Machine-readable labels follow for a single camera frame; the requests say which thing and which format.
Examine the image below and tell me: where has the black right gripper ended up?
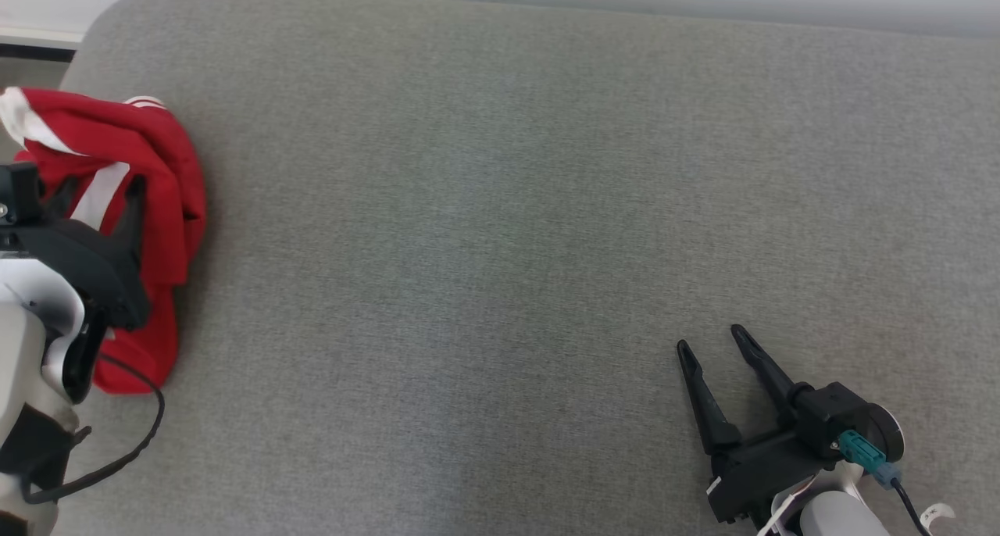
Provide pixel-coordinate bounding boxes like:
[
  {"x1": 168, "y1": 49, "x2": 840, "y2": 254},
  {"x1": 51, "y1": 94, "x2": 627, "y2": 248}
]
[{"x1": 677, "y1": 324, "x2": 905, "y2": 527}]

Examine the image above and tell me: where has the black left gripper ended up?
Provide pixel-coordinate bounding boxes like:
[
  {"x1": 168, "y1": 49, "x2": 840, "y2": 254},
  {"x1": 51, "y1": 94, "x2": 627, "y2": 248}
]
[{"x1": 0, "y1": 175, "x2": 151, "y2": 332}]

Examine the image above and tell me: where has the red jersey with white sleeves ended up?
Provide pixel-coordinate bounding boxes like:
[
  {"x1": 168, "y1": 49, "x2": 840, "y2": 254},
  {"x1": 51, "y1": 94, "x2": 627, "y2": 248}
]
[{"x1": 0, "y1": 87, "x2": 208, "y2": 287}]

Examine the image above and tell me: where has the grey fabric sofa cushion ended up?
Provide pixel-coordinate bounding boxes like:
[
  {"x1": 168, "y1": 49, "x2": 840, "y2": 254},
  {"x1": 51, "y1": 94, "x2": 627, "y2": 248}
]
[{"x1": 0, "y1": 0, "x2": 1000, "y2": 536}]

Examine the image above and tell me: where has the right camera cable teal plug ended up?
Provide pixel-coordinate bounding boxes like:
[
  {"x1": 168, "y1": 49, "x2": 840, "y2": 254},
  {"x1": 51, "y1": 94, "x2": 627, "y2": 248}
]
[{"x1": 838, "y1": 431, "x2": 934, "y2": 536}]

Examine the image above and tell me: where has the white wall baseboard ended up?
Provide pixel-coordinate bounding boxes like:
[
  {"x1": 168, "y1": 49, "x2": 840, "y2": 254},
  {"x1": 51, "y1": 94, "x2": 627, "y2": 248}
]
[{"x1": 0, "y1": 27, "x2": 84, "y2": 60}]

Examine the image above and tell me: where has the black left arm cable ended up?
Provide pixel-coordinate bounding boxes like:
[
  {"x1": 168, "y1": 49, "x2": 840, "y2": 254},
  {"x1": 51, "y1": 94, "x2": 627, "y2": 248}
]
[{"x1": 22, "y1": 352, "x2": 166, "y2": 506}]

